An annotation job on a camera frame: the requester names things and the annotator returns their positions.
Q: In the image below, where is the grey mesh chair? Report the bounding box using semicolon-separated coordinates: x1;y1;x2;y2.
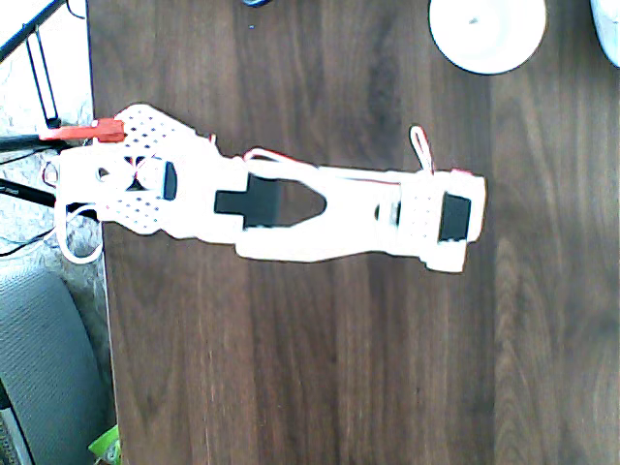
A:
0;267;118;465

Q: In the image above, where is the red clamp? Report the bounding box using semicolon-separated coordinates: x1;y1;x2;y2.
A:
38;117;127;145

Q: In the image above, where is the black pole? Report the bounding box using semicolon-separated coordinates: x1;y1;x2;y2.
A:
0;177;57;208

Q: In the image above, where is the white rounded object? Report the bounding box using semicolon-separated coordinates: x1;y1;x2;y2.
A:
589;0;620;70

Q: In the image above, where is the black metal stand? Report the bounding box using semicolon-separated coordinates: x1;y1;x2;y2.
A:
0;0;68;128

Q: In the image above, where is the green object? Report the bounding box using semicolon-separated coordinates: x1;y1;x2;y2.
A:
86;424;122;465

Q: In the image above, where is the red white servo wire loop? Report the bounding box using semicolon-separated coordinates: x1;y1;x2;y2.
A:
409;124;438;174

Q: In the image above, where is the white cable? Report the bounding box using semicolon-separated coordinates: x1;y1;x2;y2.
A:
52;201;106;265

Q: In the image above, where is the thin black cable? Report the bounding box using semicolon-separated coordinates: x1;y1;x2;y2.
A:
0;231;54;259

